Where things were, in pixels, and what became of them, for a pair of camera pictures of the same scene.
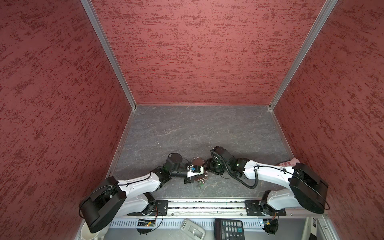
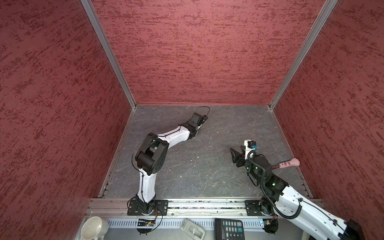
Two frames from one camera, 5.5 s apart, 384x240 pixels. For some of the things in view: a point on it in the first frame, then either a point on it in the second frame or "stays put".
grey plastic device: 193,230 stays put
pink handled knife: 292,162 stays put
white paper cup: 86,234 stays put
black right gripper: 210,166 to 238,157
